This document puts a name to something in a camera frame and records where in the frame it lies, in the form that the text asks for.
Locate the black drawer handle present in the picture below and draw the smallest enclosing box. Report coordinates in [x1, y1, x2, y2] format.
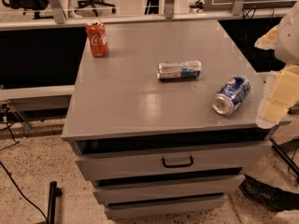
[162, 156, 194, 169]

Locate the silver red bull can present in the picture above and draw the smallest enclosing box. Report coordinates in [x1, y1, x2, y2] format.
[157, 61, 202, 80]

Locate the metal wire bracket left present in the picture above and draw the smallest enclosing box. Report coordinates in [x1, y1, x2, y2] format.
[0, 100, 32, 138]

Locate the bottom grey drawer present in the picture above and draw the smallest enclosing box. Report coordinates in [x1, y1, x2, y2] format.
[105, 195, 225, 220]

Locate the black shoe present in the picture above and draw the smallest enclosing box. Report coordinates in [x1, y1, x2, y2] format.
[239, 175, 299, 212]

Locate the black office chair left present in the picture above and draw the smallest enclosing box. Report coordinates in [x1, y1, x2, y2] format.
[1, 0, 50, 20]

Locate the black office chair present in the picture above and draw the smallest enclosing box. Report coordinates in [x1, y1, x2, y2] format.
[78, 0, 117, 16]
[1, 0, 50, 20]

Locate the grey drawer cabinet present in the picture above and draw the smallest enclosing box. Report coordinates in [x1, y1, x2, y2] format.
[63, 20, 270, 208]

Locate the middle grey drawer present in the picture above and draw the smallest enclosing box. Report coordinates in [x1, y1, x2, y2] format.
[93, 175, 245, 204]

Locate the red coca-cola can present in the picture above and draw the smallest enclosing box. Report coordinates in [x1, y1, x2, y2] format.
[86, 20, 109, 57]

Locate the blue pepsi can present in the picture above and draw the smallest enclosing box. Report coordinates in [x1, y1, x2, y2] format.
[212, 77, 250, 116]

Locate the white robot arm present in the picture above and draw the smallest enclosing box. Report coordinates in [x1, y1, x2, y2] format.
[254, 2, 299, 129]

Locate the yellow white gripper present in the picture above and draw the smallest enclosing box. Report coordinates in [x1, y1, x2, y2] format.
[255, 64, 299, 129]

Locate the top grey drawer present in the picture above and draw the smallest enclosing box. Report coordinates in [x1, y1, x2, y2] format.
[76, 141, 271, 180]

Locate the grey drawer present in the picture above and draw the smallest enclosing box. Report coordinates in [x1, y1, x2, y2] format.
[105, 195, 225, 220]
[93, 175, 245, 204]
[76, 141, 271, 180]

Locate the black floor stand post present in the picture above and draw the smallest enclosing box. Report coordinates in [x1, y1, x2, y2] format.
[46, 181, 63, 224]

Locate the black floor cable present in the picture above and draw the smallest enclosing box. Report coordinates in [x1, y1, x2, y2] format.
[0, 121, 49, 221]

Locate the black office chair centre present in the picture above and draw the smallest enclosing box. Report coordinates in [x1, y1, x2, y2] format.
[78, 0, 117, 16]

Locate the black tripod leg right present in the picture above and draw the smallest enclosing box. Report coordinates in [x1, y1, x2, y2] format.
[270, 138, 299, 179]

